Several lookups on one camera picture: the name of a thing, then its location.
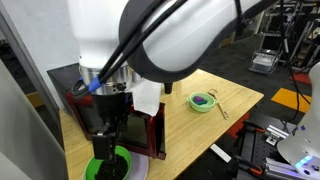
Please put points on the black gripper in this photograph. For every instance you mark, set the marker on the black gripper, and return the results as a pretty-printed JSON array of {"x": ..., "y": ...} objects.
[{"x": 112, "y": 109}]

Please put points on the black cup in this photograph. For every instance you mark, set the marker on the black cup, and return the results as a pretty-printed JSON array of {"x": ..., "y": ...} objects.
[{"x": 168, "y": 88}]

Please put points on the wooden spoon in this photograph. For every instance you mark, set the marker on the wooden spoon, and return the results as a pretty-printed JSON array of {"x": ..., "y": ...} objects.
[{"x": 214, "y": 93}]

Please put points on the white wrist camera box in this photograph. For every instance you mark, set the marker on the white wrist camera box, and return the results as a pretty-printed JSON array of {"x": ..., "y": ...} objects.
[{"x": 146, "y": 96}]

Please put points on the bright green bowl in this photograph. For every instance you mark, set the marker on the bright green bowl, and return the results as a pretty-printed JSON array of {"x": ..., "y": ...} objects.
[{"x": 107, "y": 170}]

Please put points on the red black microwave oven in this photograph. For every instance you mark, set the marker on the red black microwave oven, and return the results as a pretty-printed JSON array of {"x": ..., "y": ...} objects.
[{"x": 141, "y": 133}]

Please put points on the white round plate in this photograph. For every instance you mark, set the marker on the white round plate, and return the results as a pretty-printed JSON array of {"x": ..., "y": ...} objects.
[{"x": 138, "y": 170}]

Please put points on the white block on floor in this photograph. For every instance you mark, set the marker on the white block on floor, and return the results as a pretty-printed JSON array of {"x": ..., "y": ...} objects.
[{"x": 222, "y": 154}]

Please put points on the purple toy vegetable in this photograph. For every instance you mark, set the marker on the purple toy vegetable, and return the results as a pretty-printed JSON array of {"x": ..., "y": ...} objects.
[{"x": 199, "y": 100}]

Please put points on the mint green bowl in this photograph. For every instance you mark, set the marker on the mint green bowl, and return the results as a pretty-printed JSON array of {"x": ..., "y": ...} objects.
[{"x": 206, "y": 107}]

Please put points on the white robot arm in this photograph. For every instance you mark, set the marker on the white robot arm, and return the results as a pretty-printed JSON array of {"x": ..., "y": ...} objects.
[{"x": 136, "y": 46}]

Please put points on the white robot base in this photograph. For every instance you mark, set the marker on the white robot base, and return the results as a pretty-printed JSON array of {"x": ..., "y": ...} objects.
[{"x": 301, "y": 149}]

